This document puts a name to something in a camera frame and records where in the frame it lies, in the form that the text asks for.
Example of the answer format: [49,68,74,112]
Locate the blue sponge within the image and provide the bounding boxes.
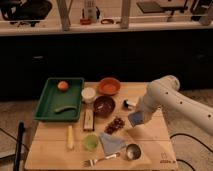
[128,112,143,127]

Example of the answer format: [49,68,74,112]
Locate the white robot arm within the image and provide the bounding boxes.
[136,75,213,136]

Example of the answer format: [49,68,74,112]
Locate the orange bowl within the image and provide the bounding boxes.
[97,77,121,95]

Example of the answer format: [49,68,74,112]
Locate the purple bowl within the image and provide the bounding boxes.
[93,96,115,118]

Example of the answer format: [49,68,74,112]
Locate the white cup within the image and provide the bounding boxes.
[81,87,96,103]

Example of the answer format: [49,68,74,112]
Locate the wooden block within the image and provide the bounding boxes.
[83,109,94,131]

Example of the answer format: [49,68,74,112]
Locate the bunch of dark grapes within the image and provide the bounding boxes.
[105,117,125,134]

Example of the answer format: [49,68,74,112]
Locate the orange fruit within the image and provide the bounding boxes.
[57,81,69,91]

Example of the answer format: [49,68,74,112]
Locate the green chili pepper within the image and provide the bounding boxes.
[54,105,77,113]

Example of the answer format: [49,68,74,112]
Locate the green tray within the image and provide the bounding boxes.
[34,77,84,122]

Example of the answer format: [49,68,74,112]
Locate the green cup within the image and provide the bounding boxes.
[83,134,99,151]

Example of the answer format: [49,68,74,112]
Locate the blue cloth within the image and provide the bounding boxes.
[99,132,126,156]

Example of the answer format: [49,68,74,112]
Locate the corn cob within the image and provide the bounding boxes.
[67,126,74,150]

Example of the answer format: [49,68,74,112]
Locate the metal cup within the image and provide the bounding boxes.
[126,144,142,160]

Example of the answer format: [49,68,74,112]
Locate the metal fork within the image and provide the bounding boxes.
[83,152,120,167]

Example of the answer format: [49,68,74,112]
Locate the black stand pole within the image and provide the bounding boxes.
[13,122,25,171]

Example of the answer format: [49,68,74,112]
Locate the black office chair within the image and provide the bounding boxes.
[0,0,52,27]

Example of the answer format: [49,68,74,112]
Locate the black cable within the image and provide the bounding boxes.
[169,132,213,171]

